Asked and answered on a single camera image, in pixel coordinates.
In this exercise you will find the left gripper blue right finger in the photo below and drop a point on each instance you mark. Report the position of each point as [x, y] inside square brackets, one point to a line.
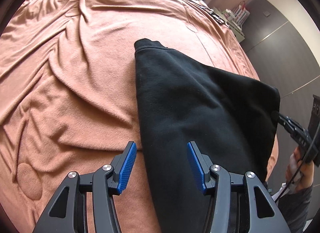
[200, 169]

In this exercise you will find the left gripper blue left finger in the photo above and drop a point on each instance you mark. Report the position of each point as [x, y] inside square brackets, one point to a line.
[122, 167]

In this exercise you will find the black long-sleeve sweatshirt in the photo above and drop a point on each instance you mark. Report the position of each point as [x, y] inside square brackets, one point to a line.
[181, 100]

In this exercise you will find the person right forearm sleeve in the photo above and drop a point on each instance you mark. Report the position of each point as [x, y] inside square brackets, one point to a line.
[294, 208]

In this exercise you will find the person right hand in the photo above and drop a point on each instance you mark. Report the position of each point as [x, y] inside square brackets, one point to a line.
[306, 171]

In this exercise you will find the rust orange bed blanket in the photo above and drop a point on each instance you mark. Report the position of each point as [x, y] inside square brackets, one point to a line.
[68, 92]

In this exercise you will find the white bedside cabinet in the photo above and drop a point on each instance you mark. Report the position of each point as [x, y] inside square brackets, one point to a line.
[237, 31]

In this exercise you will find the striped paper bag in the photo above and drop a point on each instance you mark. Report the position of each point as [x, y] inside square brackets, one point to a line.
[241, 13]

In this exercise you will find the black patterned item on bed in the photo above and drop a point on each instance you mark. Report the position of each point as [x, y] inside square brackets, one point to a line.
[215, 16]

